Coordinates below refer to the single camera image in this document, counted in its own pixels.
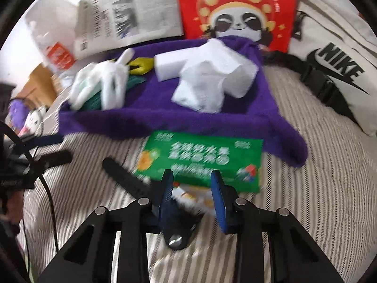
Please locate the white sponge block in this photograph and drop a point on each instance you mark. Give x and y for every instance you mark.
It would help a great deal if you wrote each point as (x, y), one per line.
(168, 64)

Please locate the white foam wrap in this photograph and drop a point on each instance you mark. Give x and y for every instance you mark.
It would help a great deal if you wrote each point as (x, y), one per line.
(206, 85)

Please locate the light wooden furniture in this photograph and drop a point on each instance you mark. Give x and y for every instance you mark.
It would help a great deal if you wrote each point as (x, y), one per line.
(38, 85)

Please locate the purple fuzzy toy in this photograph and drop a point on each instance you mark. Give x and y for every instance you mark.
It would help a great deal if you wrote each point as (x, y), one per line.
(17, 112)

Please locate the white glove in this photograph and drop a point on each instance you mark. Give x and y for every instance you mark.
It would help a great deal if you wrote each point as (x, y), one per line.
(112, 79)

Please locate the teal striped cleaning cloth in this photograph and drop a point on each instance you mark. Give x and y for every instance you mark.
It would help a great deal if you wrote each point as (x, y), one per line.
(135, 80)

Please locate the fruit slice print packet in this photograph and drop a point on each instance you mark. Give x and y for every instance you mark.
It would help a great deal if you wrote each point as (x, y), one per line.
(191, 196)

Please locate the red paper carrier bag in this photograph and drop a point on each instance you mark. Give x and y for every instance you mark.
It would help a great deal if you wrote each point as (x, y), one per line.
(194, 6)

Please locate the white plastic shopping bag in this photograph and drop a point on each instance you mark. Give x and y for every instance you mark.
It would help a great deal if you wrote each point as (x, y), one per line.
(56, 53)

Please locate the folded newspaper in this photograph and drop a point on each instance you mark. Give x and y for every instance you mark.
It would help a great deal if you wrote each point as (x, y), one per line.
(132, 11)

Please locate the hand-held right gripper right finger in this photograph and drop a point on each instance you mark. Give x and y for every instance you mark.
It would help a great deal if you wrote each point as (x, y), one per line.
(218, 200)

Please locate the white dotted pillow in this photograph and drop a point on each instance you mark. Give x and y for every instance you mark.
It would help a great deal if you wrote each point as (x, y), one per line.
(34, 121)

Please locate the white canvas waist bag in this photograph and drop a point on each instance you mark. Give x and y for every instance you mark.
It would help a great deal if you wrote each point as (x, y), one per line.
(324, 20)

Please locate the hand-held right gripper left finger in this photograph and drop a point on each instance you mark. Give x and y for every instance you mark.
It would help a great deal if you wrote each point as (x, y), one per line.
(166, 194)

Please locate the green printed packet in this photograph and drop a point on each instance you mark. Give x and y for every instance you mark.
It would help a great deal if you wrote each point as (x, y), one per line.
(200, 156)

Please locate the yellow sponge with black bands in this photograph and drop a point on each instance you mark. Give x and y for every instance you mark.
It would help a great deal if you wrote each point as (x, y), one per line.
(144, 64)

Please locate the purple towel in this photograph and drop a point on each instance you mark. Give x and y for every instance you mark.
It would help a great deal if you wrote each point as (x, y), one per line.
(147, 112)

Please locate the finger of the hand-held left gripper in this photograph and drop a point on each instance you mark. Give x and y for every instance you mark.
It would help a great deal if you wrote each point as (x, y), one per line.
(56, 158)
(44, 140)

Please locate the striped bed sheet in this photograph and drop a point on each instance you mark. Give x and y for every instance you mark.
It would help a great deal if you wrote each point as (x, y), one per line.
(309, 182)

